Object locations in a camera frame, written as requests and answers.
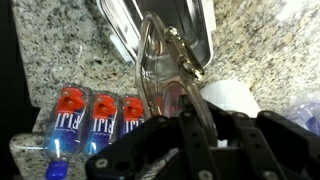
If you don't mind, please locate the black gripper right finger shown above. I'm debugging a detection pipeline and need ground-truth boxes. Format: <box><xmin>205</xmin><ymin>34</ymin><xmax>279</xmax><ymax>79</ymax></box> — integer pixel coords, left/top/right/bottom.
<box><xmin>232</xmin><ymin>112</ymin><xmax>287</xmax><ymax>180</ymax></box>

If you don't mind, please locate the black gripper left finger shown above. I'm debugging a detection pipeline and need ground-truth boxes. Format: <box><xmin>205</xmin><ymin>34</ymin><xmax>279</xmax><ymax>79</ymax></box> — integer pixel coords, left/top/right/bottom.
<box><xmin>179</xmin><ymin>95</ymin><xmax>216</xmax><ymax>180</ymax></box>

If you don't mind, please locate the clear water bottle pack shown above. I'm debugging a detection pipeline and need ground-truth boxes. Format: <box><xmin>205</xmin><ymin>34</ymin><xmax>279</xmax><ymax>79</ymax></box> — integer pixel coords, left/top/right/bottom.
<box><xmin>285</xmin><ymin>91</ymin><xmax>320</xmax><ymax>136</ymax></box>

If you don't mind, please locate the white paper towel roll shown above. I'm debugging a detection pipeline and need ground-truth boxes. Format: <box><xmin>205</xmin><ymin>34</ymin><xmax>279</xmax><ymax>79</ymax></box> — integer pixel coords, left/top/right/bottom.
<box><xmin>200</xmin><ymin>80</ymin><xmax>260</xmax><ymax>118</ymax></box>

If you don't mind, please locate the fiji water bottle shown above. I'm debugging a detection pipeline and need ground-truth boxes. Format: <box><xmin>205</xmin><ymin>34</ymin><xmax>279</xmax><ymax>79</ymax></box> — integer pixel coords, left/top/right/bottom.
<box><xmin>84</xmin><ymin>92</ymin><xmax>118</xmax><ymax>156</ymax></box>
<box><xmin>120</xmin><ymin>96</ymin><xmax>144</xmax><ymax>136</ymax></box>
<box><xmin>44</xmin><ymin>84</ymin><xmax>91</xmax><ymax>180</ymax></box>

